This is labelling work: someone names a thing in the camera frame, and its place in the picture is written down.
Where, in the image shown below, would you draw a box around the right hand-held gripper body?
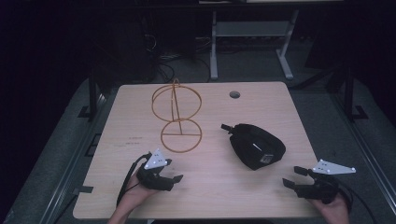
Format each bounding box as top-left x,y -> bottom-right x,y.
293,159 -> 357,205

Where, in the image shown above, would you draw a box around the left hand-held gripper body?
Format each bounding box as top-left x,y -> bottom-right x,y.
135,147 -> 176,192

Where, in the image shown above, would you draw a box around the black pouch bag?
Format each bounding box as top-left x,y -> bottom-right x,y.
220,122 -> 287,172

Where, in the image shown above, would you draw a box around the person's left hand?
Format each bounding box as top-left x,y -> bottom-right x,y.
123,172 -> 159,203

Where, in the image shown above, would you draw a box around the person's right hand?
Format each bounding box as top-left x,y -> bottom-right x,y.
307,192 -> 351,224

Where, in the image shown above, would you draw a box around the grey metal stand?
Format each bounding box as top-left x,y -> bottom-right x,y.
209,8 -> 301,81

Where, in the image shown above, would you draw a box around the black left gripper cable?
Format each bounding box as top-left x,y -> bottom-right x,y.
116,153 -> 153,207

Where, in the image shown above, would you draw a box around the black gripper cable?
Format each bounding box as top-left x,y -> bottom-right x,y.
116,153 -> 153,207
337,182 -> 378,224

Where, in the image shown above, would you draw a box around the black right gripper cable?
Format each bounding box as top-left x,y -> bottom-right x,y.
337,182 -> 378,224

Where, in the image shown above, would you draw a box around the golden wire hat stand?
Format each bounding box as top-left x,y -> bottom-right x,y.
150,77 -> 204,154

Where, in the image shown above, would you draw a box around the black metal post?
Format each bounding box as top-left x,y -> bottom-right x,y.
342,63 -> 370,123
77,69 -> 102,122

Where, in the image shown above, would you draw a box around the black floor cables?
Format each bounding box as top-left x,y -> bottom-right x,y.
143,31 -> 213,84

